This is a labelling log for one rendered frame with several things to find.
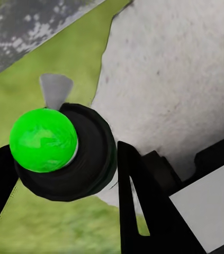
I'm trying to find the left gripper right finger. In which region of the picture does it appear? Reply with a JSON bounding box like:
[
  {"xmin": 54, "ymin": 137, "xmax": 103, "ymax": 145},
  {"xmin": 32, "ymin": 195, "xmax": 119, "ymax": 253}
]
[{"xmin": 117, "ymin": 141, "xmax": 207, "ymax": 254}]

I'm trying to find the insectifuge atomizer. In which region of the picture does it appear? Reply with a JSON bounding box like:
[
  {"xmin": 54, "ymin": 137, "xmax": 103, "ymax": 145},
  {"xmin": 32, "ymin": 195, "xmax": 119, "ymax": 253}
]
[{"xmin": 9, "ymin": 72, "xmax": 118, "ymax": 202}]

